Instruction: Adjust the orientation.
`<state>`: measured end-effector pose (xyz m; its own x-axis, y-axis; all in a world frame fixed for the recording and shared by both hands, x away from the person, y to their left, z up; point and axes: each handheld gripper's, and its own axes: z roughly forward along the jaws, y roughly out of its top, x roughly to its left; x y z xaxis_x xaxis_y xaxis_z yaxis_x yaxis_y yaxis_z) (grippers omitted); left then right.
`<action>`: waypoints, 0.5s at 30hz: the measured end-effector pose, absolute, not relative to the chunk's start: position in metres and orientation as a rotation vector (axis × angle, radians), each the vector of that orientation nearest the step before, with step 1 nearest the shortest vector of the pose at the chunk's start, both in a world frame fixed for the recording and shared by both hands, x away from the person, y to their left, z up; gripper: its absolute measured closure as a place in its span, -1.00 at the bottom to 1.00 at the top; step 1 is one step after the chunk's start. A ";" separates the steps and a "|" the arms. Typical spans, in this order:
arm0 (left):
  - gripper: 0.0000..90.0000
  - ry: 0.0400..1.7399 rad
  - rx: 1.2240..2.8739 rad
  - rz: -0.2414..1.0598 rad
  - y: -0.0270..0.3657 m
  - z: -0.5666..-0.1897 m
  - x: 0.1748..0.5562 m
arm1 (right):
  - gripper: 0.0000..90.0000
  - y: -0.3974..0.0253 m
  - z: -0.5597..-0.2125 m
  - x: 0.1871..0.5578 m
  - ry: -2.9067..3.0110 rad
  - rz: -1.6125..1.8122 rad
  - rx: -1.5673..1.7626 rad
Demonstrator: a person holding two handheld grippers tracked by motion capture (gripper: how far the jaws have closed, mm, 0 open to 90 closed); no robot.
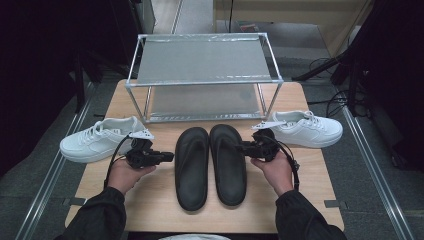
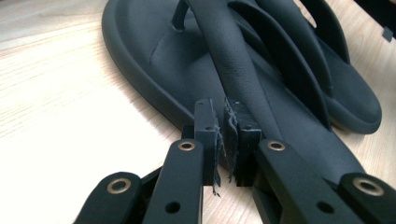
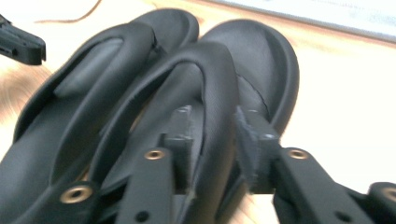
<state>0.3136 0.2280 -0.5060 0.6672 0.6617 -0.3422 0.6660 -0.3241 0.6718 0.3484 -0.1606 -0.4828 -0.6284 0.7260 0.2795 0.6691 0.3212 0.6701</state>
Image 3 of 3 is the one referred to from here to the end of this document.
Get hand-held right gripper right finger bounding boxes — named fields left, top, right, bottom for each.
left=234, top=105, right=368, bottom=224

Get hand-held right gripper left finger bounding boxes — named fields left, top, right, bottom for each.
left=115, top=105, right=205, bottom=224

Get black flip-flop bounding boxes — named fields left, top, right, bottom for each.
left=0, top=7, right=200, bottom=224
left=88, top=19, right=301, bottom=224

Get metal shoe rack grey shelves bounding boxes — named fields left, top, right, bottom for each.
left=211, top=0, right=396, bottom=45

